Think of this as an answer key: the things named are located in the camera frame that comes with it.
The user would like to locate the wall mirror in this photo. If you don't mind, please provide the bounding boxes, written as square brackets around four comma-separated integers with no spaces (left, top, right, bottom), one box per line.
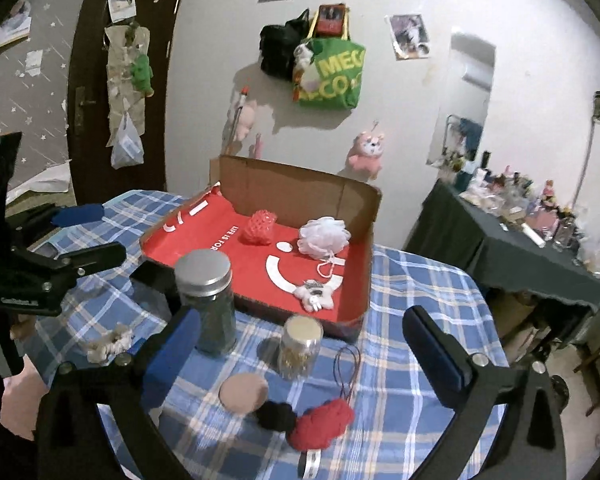
[427,32,495,167]

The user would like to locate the tall jar dark contents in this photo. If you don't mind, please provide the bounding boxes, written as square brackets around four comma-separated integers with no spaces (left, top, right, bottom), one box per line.
[174,249,237,356]

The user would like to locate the beige knotted rope toy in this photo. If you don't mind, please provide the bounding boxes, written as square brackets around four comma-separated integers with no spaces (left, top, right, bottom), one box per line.
[86,323,133,364]

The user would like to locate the colourful patterned small box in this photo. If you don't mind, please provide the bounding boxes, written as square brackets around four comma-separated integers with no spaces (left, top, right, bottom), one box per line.
[130,260,182,314]

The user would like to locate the white plastic bag on door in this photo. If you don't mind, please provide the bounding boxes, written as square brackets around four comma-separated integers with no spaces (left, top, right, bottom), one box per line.
[110,113,144,169]

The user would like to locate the white mesh bath pouf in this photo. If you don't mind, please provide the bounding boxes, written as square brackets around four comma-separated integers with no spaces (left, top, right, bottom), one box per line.
[297,217,351,278]

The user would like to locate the pink plush on wall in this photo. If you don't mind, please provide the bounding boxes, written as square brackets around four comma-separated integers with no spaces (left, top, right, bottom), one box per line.
[347,131,385,180]

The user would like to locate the red knitted ball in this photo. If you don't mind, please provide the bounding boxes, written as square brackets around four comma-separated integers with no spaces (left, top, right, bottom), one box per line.
[285,343,364,478]

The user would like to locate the red pouch above tote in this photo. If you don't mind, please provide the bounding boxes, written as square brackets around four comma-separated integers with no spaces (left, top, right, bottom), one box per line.
[314,3,347,37]

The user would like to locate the cardboard box red lining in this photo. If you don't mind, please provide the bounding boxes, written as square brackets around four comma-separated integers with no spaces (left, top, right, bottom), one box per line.
[140,156,381,342]

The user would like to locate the black knitted scrunchie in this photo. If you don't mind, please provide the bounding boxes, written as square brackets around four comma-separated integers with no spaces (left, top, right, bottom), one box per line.
[254,400,298,434]

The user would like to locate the dark green covered side table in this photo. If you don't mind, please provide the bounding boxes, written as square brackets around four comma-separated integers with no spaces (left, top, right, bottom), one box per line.
[404,181,600,311]

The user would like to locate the blue plaid tablecloth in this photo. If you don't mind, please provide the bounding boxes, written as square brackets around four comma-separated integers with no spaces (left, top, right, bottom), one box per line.
[26,191,506,479]

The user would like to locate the dark brown door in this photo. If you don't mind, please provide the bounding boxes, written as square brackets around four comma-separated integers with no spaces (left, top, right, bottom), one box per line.
[67,0,181,205]

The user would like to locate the pink plush with stick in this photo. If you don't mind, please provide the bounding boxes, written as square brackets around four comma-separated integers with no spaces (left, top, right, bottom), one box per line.
[224,86,258,155]

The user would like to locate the green plush on door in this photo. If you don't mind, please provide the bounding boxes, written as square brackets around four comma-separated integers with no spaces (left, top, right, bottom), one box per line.
[130,54,154,96]

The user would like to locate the photo on wall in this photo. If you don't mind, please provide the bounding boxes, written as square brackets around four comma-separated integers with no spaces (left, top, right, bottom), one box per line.
[386,14,430,61]

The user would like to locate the green tote bag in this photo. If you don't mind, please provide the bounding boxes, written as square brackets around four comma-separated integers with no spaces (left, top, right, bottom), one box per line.
[292,5,366,110]

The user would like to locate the black bag on wall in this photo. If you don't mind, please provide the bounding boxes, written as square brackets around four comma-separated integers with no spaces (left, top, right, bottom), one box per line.
[259,9,310,81]

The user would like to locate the small jar golden capsules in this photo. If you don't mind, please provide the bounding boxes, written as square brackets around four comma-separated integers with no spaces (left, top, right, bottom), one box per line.
[277,315,324,382]

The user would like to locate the person's left hand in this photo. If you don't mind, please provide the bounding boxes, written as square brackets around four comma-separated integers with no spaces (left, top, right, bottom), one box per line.
[0,316,48,442]

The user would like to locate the white fluffy bunny clip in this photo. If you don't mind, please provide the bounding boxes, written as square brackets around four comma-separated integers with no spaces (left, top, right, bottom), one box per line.
[294,280,335,313]

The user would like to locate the tan round powder puff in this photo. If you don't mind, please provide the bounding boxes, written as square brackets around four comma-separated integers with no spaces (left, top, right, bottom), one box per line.
[219,373,268,415]

